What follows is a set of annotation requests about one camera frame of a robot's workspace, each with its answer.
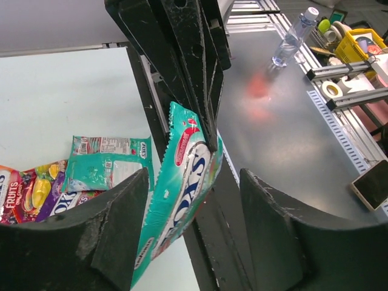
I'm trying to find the white tape roll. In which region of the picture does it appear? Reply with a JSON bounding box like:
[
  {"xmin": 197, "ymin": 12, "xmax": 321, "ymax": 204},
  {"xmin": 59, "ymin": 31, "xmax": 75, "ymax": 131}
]
[{"xmin": 320, "ymin": 81, "xmax": 343, "ymax": 100}]

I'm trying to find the yellow plastic basket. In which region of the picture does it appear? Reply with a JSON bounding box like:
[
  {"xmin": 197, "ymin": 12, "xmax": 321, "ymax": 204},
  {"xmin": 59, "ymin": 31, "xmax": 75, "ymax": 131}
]
[{"xmin": 334, "ymin": 28, "xmax": 387, "ymax": 63}]

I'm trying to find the smartphone with tan case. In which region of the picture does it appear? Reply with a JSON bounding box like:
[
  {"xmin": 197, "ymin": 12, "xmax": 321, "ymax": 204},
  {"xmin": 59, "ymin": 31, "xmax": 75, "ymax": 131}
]
[{"xmin": 350, "ymin": 160, "xmax": 387, "ymax": 211}]

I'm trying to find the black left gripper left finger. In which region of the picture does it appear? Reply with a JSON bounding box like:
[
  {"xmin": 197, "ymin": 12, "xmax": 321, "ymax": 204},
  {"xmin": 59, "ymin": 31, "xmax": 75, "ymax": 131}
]
[{"xmin": 1, "ymin": 169, "xmax": 149, "ymax": 290}]

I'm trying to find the white slotted cable duct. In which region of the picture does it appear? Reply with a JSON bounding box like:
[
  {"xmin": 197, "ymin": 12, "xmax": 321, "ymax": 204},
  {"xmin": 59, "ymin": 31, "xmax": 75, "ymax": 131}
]
[{"xmin": 306, "ymin": 90, "xmax": 369, "ymax": 174}]

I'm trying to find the purple Fox's berries candy bag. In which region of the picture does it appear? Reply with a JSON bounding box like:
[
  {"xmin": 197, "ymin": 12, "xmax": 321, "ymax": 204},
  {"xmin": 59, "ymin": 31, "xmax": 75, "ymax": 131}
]
[{"xmin": 35, "ymin": 172, "xmax": 103, "ymax": 222}]

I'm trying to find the clear plastic water bottle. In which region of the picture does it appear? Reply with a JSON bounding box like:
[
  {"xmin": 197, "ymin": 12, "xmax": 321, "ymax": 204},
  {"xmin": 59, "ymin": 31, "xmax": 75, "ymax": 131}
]
[{"xmin": 272, "ymin": 7, "xmax": 319, "ymax": 67}]

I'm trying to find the orange Fox's fruits candy bag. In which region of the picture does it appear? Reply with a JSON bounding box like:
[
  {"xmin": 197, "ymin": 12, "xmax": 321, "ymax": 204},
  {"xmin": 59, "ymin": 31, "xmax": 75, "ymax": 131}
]
[{"xmin": 1, "ymin": 159, "xmax": 67, "ymax": 225}]

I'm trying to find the teal candy bag back side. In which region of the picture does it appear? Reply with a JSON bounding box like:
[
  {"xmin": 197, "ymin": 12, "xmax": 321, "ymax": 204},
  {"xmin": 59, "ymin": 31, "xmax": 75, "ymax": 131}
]
[{"xmin": 62, "ymin": 136, "xmax": 155, "ymax": 192}]

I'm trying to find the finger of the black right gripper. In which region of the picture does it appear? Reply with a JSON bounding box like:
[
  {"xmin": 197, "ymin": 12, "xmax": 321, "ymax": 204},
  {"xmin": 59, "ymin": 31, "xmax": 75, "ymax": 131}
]
[
  {"xmin": 104, "ymin": 1, "xmax": 212, "ymax": 145},
  {"xmin": 198, "ymin": 1, "xmax": 231, "ymax": 152}
]

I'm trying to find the teal Fox's mint candy bag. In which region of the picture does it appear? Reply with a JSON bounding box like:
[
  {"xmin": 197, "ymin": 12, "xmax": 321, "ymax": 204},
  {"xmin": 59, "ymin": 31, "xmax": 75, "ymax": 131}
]
[{"xmin": 132, "ymin": 102, "xmax": 223, "ymax": 285}]

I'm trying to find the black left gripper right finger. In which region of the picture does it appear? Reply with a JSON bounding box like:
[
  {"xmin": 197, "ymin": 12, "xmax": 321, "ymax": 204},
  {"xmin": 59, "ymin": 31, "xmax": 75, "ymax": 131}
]
[{"xmin": 239, "ymin": 169, "xmax": 387, "ymax": 290}]

